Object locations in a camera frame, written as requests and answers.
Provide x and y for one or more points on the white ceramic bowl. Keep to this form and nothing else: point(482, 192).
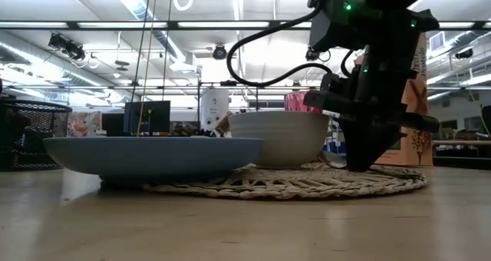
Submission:
point(280, 138)

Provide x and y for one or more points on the black ceiling camera cluster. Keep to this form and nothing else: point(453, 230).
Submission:
point(67, 48)

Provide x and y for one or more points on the round black ceiling camera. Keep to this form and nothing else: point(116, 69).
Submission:
point(219, 52)

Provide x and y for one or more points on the small black monitor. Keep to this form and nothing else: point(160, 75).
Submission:
point(113, 123)

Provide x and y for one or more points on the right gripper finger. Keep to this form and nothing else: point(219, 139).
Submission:
point(356, 146)
point(379, 146)

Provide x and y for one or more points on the wooden background table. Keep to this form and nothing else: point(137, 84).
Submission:
point(460, 142)

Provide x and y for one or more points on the orange cereal box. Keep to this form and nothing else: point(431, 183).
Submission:
point(418, 100)

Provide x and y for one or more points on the red translucent plastic cup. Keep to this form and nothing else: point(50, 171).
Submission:
point(297, 101)

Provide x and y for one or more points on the dark metal spoon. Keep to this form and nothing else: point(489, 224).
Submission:
point(331, 159)

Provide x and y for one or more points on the colourful floral poster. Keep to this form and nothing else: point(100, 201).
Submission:
point(82, 123)

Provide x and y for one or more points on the black mesh utensil cup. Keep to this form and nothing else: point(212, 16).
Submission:
point(50, 126)

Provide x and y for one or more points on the large black monitor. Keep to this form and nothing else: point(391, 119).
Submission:
point(153, 117)

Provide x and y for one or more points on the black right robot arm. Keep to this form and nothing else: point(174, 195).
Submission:
point(383, 23)

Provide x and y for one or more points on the blue plate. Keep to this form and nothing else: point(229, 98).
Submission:
point(153, 157)

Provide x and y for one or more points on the white cylindrical tank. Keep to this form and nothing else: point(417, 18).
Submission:
point(214, 107)

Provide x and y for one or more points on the round woven straw placemat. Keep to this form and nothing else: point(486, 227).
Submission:
point(287, 184)

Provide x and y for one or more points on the black overhead beam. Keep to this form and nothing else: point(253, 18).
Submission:
point(172, 25)

